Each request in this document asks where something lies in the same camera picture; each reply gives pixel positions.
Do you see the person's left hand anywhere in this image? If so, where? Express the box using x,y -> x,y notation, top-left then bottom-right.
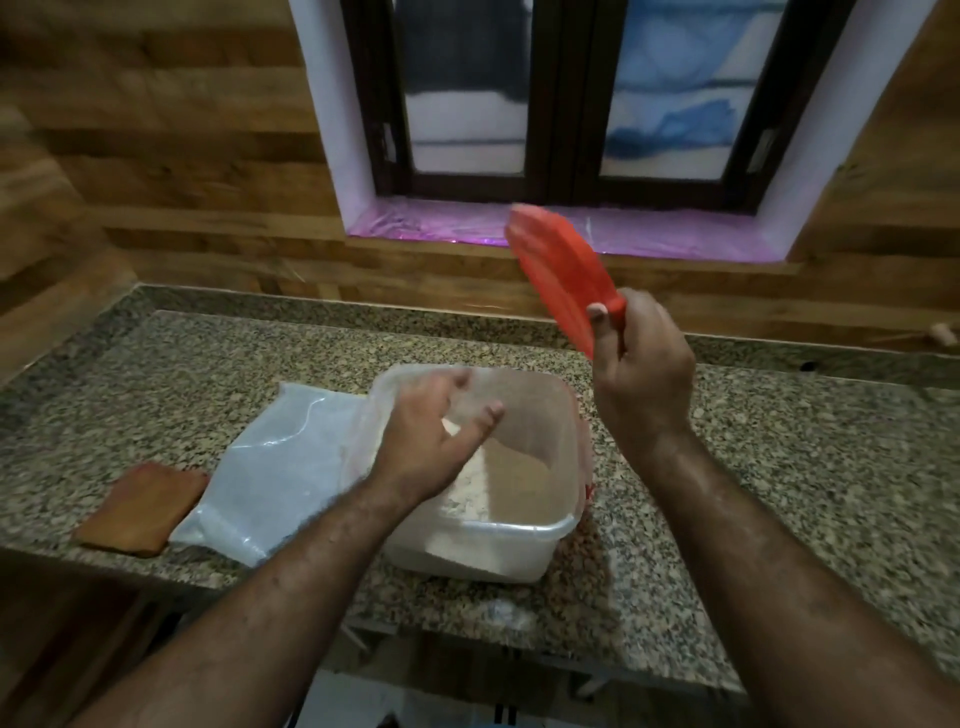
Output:
371,368 -> 505,508

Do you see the person's right hand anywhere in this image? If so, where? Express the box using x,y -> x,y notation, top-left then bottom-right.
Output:
587,288 -> 697,451

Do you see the clear plastic container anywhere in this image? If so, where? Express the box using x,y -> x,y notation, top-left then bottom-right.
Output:
341,365 -> 594,585

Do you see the red plastic lid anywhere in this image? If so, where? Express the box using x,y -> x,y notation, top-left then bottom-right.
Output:
503,203 -> 628,360

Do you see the white plastic flour bag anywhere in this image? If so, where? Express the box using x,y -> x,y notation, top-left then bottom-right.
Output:
168,382 -> 373,569

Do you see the person's right forearm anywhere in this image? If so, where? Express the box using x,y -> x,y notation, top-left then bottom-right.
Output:
644,427 -> 960,728

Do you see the person's left forearm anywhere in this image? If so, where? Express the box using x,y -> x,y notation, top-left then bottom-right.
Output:
71,479 -> 421,728

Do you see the speckled granite countertop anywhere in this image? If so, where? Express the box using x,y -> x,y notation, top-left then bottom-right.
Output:
0,283 -> 960,695

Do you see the pink film on sill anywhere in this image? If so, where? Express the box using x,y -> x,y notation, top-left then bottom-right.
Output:
346,196 -> 785,264

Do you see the dark framed window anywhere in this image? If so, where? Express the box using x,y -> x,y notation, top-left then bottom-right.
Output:
341,0 -> 856,213

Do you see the orange folded cleaning cloth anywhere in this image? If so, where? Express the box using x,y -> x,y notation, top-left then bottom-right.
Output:
72,461 -> 211,558

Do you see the blue cloth outside window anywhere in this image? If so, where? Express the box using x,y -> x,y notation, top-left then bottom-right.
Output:
607,0 -> 789,160

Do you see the dark cloth outside window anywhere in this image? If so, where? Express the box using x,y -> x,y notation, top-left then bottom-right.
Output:
397,0 -> 530,103

